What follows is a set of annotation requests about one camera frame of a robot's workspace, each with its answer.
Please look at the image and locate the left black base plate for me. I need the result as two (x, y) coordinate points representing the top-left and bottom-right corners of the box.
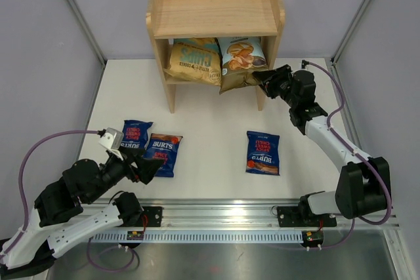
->
(133, 206), (163, 228)

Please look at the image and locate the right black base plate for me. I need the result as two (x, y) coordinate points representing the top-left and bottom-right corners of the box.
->
(276, 206), (337, 228)

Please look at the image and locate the wooden two-tier shelf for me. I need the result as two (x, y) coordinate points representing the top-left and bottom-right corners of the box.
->
(146, 0), (285, 113)

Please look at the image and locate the blue burts bag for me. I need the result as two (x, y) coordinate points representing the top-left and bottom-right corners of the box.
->
(245, 130), (280, 176)
(121, 119), (153, 149)
(144, 133), (182, 178)

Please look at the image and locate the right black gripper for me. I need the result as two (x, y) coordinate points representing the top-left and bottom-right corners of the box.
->
(253, 64), (299, 108)

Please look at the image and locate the blue Burts bag far left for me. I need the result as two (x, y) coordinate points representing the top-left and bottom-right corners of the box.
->
(121, 119), (153, 149)

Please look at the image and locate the blue Burts bag right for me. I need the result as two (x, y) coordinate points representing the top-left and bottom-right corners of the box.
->
(245, 130), (280, 176)

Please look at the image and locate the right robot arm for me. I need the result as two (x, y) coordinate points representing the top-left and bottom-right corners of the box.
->
(253, 60), (392, 226)

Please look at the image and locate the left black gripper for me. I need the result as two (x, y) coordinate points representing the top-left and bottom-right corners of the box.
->
(85, 146), (165, 204)

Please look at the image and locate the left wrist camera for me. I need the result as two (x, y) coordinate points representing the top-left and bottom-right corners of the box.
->
(98, 127), (124, 161)

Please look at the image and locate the yellow kettle chips bag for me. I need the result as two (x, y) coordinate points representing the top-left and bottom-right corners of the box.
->
(165, 37), (221, 86)

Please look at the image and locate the light blue cassava chips bag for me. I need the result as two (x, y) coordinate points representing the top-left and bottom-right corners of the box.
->
(217, 37), (268, 94)

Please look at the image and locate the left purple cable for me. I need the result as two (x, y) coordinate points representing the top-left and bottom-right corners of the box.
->
(0, 129), (140, 273)

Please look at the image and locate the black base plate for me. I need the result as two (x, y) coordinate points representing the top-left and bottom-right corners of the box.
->
(133, 206), (163, 228)
(276, 206), (337, 228)

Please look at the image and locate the white slotted cable duct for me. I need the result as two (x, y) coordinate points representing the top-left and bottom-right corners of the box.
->
(93, 230), (303, 244)

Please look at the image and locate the aluminium mounting rail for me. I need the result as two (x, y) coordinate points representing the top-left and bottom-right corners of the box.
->
(78, 198), (401, 230)

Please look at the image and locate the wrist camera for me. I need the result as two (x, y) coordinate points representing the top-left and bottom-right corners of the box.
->
(301, 60), (310, 70)
(98, 127), (124, 161)

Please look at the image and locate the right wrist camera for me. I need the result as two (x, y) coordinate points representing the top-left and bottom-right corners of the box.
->
(301, 60), (310, 70)

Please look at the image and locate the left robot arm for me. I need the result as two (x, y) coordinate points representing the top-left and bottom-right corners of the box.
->
(1, 150), (164, 279)

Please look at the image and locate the blue Burts bag centre left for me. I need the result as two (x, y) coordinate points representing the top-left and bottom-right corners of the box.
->
(144, 133), (182, 178)

